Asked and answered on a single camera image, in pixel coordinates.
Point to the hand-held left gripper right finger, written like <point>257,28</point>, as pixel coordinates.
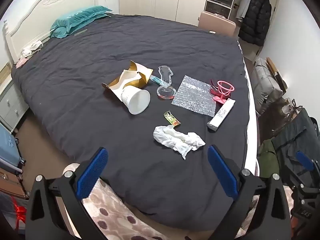
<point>221,170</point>

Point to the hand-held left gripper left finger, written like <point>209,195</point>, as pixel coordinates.
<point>92,172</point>

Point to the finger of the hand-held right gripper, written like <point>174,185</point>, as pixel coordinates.
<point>303,160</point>

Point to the white tissue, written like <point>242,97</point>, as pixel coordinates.
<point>177,140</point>

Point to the long white cardboard box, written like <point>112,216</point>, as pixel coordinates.
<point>221,115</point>

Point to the colourful printed wrapper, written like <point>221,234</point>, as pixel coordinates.
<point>172,118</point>

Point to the pink plastic stand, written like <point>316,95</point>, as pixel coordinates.
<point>222,95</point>

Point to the bubble wrap sheet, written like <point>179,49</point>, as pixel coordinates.
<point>193,96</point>

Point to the white paper cup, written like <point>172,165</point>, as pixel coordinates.
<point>137,102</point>

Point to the clear plastic blister package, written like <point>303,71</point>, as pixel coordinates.
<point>166,90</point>

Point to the gold and white paper box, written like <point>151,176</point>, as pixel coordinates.
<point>132,78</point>

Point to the small teal packet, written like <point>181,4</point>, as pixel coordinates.
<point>156,80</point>

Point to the dark blue storage bag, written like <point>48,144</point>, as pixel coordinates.
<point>292,140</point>

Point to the green bag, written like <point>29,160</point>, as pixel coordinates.
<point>268,157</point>

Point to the dark grey blanket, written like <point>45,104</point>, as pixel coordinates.
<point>100,130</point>

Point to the person's spotted pyjama clothing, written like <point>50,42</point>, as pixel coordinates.
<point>112,212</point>

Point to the brown transparent bag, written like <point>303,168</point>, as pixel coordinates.
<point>277,120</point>

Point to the grey storage bag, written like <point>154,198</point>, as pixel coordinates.
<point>265,87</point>

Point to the brown suitcase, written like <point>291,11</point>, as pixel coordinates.
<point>10,185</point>

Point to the blue suitcase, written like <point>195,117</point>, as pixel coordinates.
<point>8,147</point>

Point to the dark bag with red ribbon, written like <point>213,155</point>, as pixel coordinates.
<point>12,210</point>

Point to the flat cardboard box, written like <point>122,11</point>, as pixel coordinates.
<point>277,75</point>

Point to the white nightstand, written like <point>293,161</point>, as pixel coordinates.
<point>11,105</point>

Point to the pink cloth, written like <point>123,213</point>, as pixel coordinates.
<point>21,62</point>

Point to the white crumpled clothes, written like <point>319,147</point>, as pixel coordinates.
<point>31,47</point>

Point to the grey flat strip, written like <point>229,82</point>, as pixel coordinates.
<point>80,32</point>

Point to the small teal pillow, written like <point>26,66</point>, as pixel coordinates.
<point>60,32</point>

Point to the pink suitcase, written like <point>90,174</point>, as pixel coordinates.
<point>216,22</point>

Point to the black puffer jacket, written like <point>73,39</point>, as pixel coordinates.
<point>257,17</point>

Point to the large teal pillow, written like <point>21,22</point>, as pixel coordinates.
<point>80,17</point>

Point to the grey coat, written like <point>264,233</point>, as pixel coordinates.
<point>246,0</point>

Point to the white bed headboard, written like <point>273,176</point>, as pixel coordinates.
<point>40,10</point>

